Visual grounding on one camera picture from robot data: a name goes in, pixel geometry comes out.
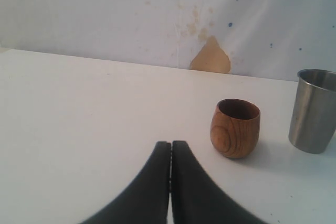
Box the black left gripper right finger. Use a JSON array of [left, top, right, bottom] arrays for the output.
[[171, 141, 264, 223]]

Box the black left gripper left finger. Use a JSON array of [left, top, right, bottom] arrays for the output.
[[84, 142, 171, 223]]

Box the brown wooden cup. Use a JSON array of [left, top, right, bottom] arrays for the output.
[[210, 99, 260, 159]]

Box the stainless steel tumbler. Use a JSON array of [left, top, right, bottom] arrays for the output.
[[288, 69, 335, 154]]

